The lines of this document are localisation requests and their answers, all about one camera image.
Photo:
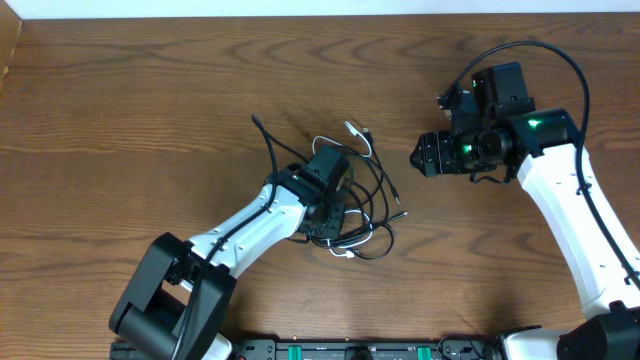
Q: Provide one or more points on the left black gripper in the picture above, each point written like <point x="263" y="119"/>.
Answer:
<point x="338" y="217"/>

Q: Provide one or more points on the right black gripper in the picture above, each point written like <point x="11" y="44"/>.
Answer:
<point x="432" y="155"/>

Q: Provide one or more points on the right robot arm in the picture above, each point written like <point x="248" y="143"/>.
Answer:
<point x="497" y="123"/>

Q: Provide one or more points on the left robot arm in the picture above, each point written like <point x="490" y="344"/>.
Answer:
<point x="174" y="304"/>

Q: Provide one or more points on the cardboard box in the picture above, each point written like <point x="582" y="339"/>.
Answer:
<point x="10" y="29"/>

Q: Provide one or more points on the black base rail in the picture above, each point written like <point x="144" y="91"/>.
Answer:
<point x="454" y="348"/>

